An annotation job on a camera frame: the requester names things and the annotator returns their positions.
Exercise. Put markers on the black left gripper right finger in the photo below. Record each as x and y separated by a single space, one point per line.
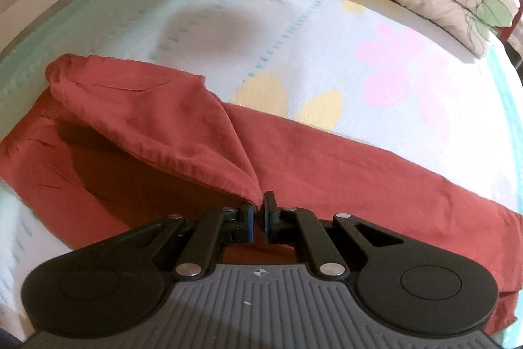
277 222

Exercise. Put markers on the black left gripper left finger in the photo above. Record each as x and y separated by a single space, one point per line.
238 224

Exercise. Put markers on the red pants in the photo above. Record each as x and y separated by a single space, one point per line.
112 144

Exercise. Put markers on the floral bed sheet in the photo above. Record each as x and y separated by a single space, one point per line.
369 71

